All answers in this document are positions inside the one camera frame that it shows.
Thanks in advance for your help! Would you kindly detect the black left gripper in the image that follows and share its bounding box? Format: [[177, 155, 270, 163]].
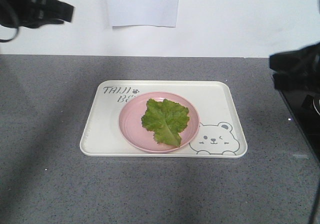
[[0, 0, 74, 29]]

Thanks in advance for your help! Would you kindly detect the pink round plate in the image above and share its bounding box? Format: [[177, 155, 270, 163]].
[[118, 91, 200, 154]]

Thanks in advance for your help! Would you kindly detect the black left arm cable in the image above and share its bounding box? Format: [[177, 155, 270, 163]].
[[0, 0, 20, 44]]

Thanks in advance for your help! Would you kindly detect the black gas stove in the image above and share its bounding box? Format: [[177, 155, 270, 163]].
[[278, 90, 320, 164]]

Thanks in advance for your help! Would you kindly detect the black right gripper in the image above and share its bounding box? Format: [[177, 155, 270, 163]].
[[269, 42, 320, 91]]

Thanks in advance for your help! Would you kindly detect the white paper sheet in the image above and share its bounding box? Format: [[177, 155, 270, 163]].
[[107, 0, 179, 28]]

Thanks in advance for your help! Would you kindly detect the cream bear serving tray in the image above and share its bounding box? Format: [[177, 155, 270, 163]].
[[80, 80, 248, 159]]

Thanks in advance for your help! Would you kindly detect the green lettuce leaf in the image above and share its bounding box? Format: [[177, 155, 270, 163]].
[[141, 98, 190, 147]]

